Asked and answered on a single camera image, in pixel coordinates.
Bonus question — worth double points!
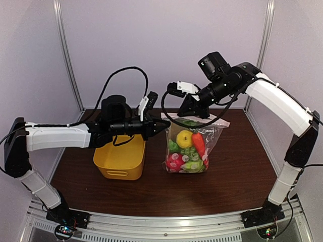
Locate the right controller board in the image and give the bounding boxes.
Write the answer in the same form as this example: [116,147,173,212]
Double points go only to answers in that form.
[257,225,278,239]

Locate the left aluminium frame post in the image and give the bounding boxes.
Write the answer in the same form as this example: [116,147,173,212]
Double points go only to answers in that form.
[53,0,84,112]

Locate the right aluminium frame post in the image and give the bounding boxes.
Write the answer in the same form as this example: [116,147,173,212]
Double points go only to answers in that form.
[256,0,275,69]

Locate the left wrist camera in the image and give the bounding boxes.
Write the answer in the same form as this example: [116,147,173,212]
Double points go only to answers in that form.
[138,91,158,122]

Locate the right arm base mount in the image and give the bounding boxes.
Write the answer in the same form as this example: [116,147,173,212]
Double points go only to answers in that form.
[241,205,285,228]

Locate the red toy apple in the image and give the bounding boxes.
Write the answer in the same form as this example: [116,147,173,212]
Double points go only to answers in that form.
[166,153,185,172]

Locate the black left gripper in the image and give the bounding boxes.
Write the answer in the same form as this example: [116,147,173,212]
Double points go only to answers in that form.
[110,112,171,140]

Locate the orange toy carrot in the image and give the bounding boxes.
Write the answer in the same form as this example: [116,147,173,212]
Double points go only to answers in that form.
[191,133,205,158]

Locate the controller board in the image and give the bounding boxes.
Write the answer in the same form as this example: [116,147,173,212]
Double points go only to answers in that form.
[54,225,77,240]
[257,225,278,239]

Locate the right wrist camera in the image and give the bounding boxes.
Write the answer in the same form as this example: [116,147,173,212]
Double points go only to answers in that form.
[167,81,199,98]

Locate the clear zip top bag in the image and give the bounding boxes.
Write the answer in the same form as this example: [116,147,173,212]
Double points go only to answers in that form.
[163,119,230,173]

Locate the aluminium front rail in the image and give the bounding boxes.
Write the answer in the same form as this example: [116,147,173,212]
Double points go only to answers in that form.
[18,199,313,241]

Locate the aluminium frame post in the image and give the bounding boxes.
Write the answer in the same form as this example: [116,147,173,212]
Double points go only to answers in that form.
[53,0,84,112]
[256,0,275,69]

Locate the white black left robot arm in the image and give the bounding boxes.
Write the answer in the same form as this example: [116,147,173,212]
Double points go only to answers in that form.
[2,95,170,224]

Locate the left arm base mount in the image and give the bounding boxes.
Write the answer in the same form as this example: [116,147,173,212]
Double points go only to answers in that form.
[46,207,90,229]

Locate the green toy grapes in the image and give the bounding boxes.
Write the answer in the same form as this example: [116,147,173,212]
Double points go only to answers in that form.
[180,147,200,162]

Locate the yellow toy lemon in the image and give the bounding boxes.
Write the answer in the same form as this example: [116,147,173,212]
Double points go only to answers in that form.
[176,130,193,149]

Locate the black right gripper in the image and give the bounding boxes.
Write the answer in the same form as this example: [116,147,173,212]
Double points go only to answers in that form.
[179,75,236,118]

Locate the dark green carrot leaves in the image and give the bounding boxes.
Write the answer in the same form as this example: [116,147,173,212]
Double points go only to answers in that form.
[181,119,198,127]

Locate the green toy broccoli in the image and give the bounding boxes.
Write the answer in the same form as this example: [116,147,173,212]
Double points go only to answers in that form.
[168,139,180,153]

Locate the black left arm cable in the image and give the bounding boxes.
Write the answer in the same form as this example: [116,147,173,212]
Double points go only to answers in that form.
[83,66,149,124]

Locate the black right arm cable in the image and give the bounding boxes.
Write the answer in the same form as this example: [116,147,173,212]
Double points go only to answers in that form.
[160,77,273,127]

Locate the yellow plastic basket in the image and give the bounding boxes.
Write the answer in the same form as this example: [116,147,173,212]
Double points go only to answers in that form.
[93,135,146,180]

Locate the left controller board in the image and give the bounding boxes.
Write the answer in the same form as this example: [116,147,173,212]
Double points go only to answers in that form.
[54,225,77,240]

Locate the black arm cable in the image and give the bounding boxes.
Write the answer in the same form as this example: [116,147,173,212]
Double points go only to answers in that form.
[83,66,149,124]
[160,77,273,127]

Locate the light green toy lettuce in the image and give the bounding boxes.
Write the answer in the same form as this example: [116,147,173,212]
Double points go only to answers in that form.
[181,160,204,173]

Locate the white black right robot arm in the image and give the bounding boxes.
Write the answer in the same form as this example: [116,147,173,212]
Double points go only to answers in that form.
[175,52,320,223]

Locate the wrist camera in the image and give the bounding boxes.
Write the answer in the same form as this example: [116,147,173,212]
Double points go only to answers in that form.
[138,91,158,122]
[167,81,199,98]

